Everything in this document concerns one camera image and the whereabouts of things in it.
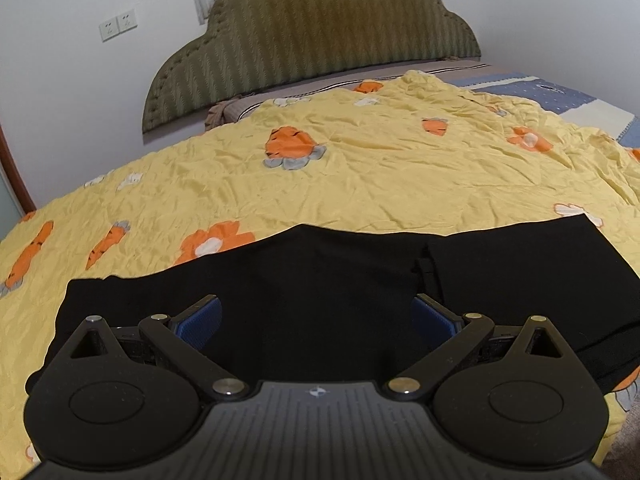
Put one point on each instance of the black pants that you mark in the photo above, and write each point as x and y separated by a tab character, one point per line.
340	270

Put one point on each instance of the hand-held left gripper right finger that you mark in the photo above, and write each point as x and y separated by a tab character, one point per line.
433	318

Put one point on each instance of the frosted glass door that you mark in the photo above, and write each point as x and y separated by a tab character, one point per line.
9	205

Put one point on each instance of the white wall socket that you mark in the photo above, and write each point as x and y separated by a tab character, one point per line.
127	24
108	30

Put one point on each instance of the brown knotted cloth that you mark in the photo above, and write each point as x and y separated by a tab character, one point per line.
216	115

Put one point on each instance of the olive padded headboard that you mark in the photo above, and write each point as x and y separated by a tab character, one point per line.
310	35

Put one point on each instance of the yellow carrot print blanket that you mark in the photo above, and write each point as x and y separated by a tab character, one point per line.
380	170

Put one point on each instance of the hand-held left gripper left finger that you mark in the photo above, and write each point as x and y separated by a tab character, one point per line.
200	321

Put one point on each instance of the brown wooden door frame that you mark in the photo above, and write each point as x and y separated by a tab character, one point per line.
15	170

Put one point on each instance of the blue patchwork sheet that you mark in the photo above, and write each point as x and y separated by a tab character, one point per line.
565	97

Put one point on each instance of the grey striped bed sheet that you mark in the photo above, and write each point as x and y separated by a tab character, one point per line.
300	89

